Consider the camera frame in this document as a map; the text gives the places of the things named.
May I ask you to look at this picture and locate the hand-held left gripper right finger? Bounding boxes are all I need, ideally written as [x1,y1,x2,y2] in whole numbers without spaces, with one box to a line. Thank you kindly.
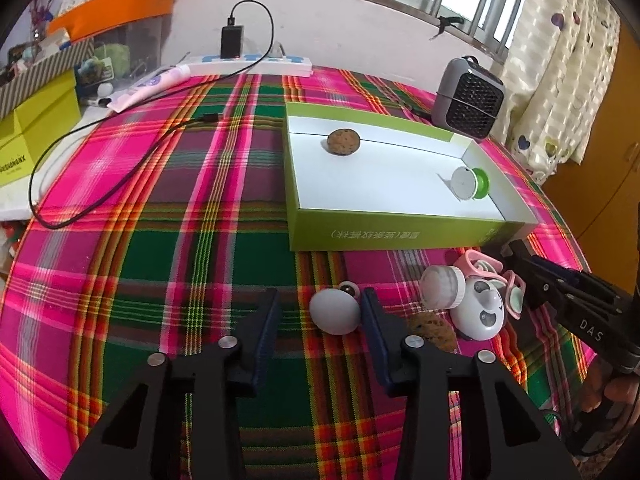
[361,287,583,480]

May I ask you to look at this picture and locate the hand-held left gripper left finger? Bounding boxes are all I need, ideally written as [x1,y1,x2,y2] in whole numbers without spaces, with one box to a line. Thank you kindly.
[60,287,282,480]

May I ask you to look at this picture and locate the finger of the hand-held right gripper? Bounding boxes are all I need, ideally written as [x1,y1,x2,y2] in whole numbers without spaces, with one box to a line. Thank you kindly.
[524,279,572,312]
[501,239,583,286]

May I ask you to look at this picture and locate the white egg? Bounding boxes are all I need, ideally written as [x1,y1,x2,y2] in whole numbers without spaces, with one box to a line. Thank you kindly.
[308,288,362,334]

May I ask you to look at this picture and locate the brown sponge ball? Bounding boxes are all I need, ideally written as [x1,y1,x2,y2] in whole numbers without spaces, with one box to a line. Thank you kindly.
[407,310,458,353]
[327,128,362,156]

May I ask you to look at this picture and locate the pink goggles toy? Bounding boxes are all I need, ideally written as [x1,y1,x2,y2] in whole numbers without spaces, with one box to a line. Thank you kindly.
[452,250,503,281]

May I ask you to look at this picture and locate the clear jar with white lid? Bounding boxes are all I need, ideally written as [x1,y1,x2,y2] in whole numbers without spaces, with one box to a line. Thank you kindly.
[420,264,467,311]

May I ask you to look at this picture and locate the person's right hand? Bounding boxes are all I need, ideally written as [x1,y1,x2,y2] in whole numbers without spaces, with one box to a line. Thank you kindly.
[582,360,640,423]

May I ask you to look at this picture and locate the white panda toy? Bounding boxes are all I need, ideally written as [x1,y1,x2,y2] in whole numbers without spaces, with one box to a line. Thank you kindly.
[448,276,505,342]

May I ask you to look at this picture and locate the green and white spool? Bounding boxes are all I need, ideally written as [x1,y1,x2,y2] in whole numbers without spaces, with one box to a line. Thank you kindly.
[450,166,490,203]

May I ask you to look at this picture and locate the wooden cabinet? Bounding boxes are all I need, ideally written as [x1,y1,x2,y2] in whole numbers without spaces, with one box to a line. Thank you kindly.
[542,25,640,301]

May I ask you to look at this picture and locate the plaid tablecloth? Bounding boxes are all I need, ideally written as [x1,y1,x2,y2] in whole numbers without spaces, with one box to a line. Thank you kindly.
[0,65,601,480]

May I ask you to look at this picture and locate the grey mini heater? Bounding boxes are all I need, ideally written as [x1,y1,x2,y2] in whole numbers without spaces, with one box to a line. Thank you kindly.
[431,56,506,142]

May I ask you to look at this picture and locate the patterned cream curtain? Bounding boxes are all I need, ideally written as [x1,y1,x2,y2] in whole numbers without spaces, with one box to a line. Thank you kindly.
[502,0,621,186]

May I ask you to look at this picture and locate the black clip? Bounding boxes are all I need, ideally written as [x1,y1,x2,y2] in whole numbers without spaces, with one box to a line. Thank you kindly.
[430,15,466,38]

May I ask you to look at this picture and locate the white blue power strip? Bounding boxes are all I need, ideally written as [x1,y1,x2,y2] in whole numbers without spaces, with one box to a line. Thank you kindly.
[175,54,312,78]

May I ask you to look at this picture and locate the pink white tube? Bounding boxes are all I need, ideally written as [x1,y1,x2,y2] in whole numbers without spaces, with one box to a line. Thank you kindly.
[107,65,191,113]

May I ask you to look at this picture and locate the black charger adapter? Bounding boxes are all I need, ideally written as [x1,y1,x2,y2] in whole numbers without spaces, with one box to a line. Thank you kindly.
[220,25,245,60]

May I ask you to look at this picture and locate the yellow-green cardboard box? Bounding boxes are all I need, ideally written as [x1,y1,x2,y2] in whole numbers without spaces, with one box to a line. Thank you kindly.
[0,69,83,211]

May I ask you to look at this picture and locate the striped cardboard box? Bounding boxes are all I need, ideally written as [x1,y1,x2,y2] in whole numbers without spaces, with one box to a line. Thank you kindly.
[0,37,96,121]

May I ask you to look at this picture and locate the clear bin with orange lid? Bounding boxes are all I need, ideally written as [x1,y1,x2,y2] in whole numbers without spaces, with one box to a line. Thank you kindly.
[47,0,176,91]

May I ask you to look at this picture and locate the black charging cable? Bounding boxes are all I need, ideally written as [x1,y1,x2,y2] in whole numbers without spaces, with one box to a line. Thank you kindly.
[29,0,275,230]

